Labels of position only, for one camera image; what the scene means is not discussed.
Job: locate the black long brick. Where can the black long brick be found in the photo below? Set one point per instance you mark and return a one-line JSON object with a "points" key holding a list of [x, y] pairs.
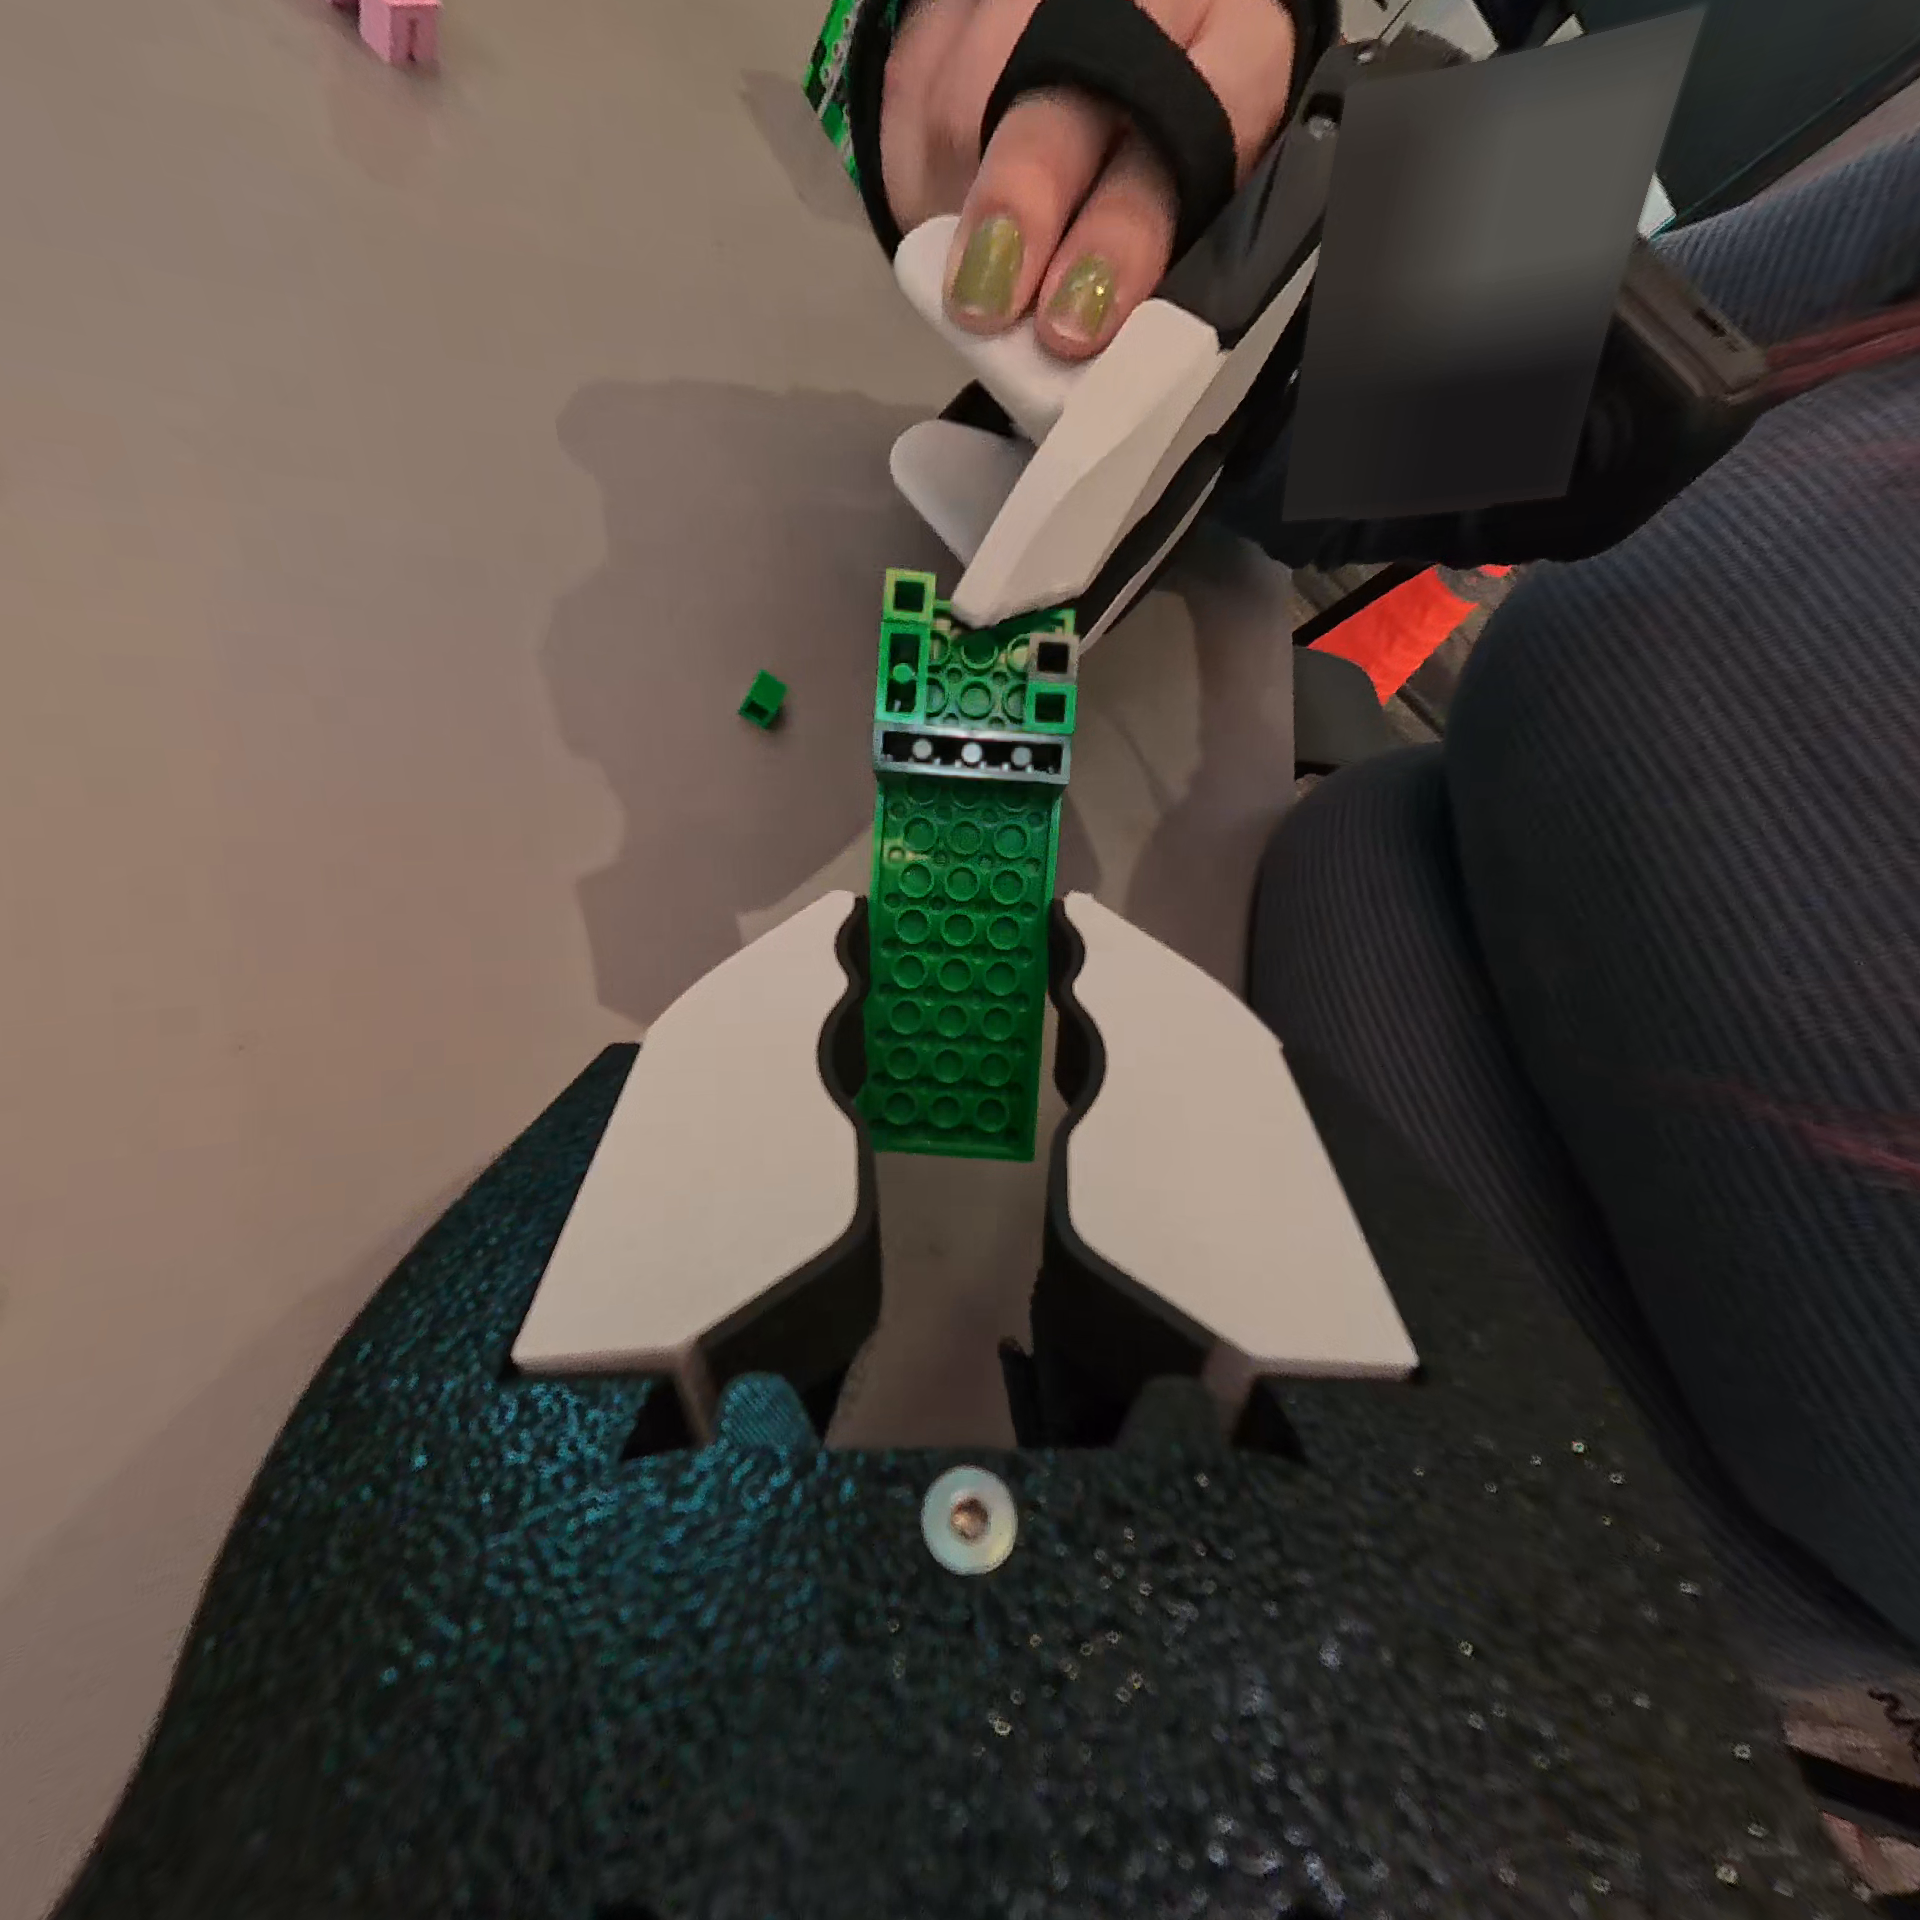
{"points": [[973, 753]]}

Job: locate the small dark square brick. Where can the small dark square brick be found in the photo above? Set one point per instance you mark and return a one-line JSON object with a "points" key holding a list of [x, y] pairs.
{"points": [[1054, 654]]}

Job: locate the small green square brick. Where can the small green square brick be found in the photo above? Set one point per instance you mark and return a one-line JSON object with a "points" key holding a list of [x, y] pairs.
{"points": [[765, 699], [1052, 709], [908, 596]]}

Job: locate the green oblong brick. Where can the green oblong brick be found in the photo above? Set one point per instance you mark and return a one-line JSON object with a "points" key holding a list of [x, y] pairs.
{"points": [[904, 668]]}

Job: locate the orange red object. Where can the orange red object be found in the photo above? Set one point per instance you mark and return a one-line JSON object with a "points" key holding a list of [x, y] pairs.
{"points": [[1403, 623]]}

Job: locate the grey desk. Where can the grey desk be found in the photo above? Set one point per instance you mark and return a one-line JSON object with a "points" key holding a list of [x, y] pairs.
{"points": [[300, 601]]}

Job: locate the person's right hand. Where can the person's right hand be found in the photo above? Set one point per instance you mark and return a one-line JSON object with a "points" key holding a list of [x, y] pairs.
{"points": [[1051, 172]]}

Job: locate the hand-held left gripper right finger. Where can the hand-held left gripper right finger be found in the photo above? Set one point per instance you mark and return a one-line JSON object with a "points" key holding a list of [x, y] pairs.
{"points": [[1201, 1184]]}

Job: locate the green studded brick plate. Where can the green studded brick plate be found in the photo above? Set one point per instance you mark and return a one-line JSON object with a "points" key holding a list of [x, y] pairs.
{"points": [[953, 975]]}

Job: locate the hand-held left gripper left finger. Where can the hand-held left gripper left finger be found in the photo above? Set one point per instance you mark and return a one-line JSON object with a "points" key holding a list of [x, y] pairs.
{"points": [[704, 1171]]}

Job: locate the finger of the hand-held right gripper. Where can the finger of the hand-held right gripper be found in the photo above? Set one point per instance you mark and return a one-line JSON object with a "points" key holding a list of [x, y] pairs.
{"points": [[1230, 404], [1095, 464]]}

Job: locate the person's dark striped trouser leg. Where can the person's dark striped trouser leg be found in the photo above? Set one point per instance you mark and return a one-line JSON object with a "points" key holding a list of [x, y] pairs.
{"points": [[1650, 901]]}

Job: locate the pink brick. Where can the pink brick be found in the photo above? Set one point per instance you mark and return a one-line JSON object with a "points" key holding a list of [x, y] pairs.
{"points": [[399, 23]]}

